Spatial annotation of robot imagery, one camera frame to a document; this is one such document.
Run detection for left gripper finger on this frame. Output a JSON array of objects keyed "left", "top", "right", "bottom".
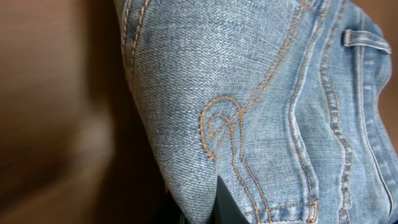
[{"left": 208, "top": 176, "right": 249, "bottom": 224}]

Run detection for light blue denim jeans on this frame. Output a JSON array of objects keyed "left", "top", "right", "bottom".
[{"left": 115, "top": 0, "right": 397, "bottom": 223}]

